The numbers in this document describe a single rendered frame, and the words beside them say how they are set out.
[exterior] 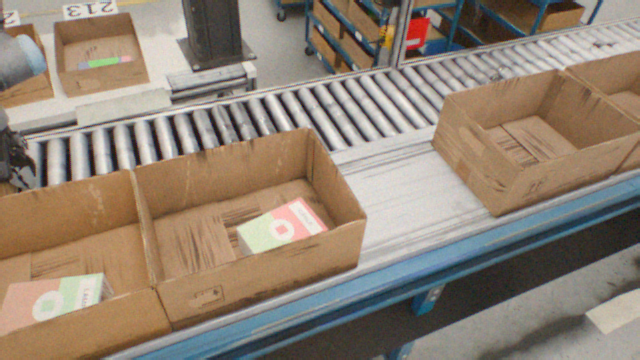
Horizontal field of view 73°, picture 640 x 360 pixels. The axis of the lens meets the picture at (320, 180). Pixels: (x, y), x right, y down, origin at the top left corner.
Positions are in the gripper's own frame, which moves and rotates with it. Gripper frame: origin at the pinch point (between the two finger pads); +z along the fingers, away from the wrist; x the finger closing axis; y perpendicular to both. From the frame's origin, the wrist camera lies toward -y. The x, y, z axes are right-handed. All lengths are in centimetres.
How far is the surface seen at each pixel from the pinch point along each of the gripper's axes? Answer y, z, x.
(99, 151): 13.9, 5.1, -17.1
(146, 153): 8.1, 5.4, -30.2
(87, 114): 33.8, 5.1, -14.9
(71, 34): 83, 2, -13
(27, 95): 46.7, 1.7, 1.9
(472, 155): -45, -15, -106
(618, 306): -75, 84, -197
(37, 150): 21.6, 5.4, 0.3
